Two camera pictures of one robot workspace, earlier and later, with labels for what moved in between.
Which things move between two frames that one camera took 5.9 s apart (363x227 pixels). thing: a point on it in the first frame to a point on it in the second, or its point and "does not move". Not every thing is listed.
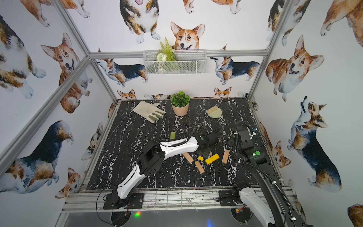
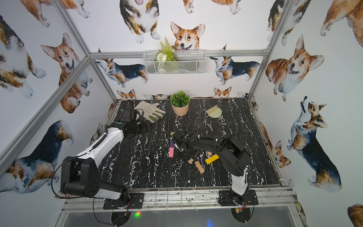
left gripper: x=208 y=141 to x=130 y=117
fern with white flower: x=166 y=54 does not move
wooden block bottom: x=199 y=166 does not move
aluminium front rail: x=195 y=200 does not move
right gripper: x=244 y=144 to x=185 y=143
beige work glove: x=150 y=112 does not move
